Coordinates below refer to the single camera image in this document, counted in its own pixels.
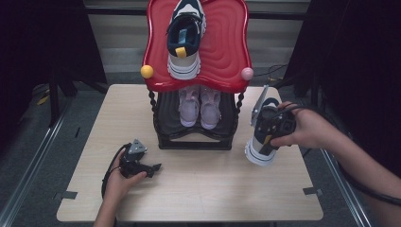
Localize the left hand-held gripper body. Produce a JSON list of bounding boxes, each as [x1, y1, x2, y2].
[[118, 138, 153, 178]]

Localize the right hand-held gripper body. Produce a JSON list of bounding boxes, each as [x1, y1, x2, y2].
[[251, 84, 297, 145]]

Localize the navy and white sneaker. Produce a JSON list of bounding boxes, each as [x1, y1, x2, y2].
[[166, 0, 208, 80], [244, 97, 282, 167]]

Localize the red and black shoe rack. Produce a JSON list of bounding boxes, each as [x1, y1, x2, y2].
[[140, 0, 254, 150]]

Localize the person's left hand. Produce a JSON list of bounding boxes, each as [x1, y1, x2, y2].
[[103, 150, 148, 202]]

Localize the person's right hand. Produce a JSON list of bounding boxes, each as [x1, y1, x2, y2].
[[270, 101, 337, 149]]

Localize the black metal stand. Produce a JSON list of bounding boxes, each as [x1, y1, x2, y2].
[[47, 70, 61, 128], [309, 70, 320, 110]]

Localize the grey tape strip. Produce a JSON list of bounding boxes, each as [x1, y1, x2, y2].
[[52, 190, 78, 201], [302, 186, 324, 197]]

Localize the dark curtain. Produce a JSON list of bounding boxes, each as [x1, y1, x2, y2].
[[283, 0, 401, 178], [0, 0, 108, 159]]

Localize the yellow floor object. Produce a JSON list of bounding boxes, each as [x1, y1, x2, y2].
[[35, 94, 51, 107]]

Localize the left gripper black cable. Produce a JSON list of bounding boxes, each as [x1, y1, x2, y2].
[[100, 143, 131, 201]]

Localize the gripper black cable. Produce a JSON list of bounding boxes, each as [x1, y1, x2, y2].
[[100, 143, 131, 201], [276, 102, 401, 208]]

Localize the aluminium floor rail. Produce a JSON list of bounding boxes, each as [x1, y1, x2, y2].
[[0, 94, 78, 227], [297, 97, 375, 227]]

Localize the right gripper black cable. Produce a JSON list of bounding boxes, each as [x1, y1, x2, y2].
[[276, 102, 401, 208]]

